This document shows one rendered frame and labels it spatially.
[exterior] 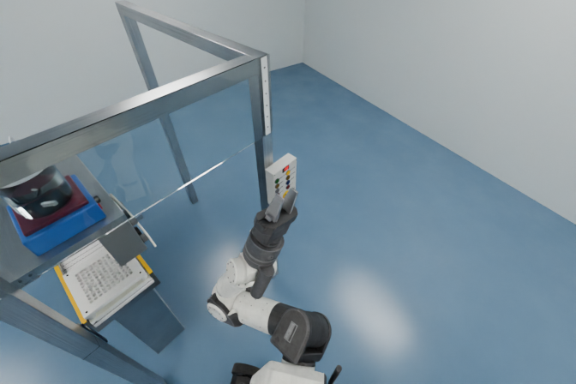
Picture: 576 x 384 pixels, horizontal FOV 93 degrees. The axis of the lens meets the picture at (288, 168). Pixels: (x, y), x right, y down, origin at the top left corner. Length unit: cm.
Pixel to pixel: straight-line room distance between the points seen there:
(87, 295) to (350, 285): 169
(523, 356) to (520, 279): 59
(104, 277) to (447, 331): 213
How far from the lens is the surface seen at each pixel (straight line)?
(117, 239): 116
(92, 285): 146
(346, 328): 224
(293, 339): 83
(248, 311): 93
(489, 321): 264
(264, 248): 66
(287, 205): 64
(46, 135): 85
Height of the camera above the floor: 212
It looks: 44 degrees down
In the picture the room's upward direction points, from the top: straight up
